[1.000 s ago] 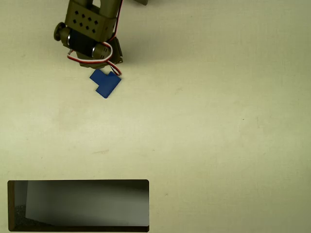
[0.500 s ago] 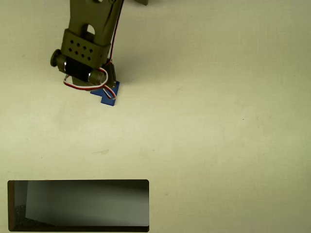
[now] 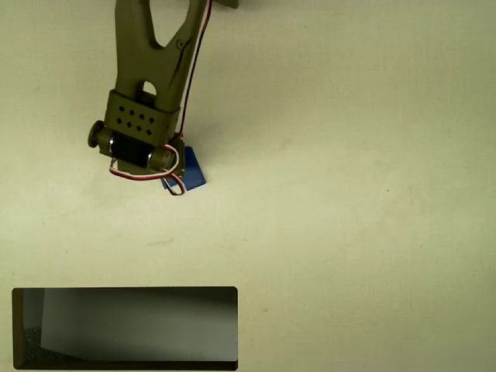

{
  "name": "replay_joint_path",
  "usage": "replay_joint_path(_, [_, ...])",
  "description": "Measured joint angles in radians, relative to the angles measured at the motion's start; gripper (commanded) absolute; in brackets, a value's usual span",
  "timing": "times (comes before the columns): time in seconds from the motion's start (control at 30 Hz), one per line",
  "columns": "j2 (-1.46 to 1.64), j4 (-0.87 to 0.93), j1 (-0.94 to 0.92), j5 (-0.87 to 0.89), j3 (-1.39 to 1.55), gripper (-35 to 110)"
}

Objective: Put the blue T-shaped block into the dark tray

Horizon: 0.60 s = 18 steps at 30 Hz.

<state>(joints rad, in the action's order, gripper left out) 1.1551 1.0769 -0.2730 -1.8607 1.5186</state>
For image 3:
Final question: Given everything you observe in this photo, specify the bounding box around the blue T-shaped block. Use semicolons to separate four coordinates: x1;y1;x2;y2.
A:
162;146;208;194

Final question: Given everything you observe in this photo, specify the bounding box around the white red wrist servo cable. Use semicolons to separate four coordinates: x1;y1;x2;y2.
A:
108;144;181;182

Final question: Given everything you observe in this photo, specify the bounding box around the long red black cable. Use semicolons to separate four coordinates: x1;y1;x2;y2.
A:
178;0;213;137

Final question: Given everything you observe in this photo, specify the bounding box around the dark rectangular bin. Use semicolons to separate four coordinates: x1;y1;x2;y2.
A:
11;286;239;372

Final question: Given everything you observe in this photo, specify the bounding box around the red black gripper servo cable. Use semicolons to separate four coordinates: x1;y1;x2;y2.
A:
162;133;188;196

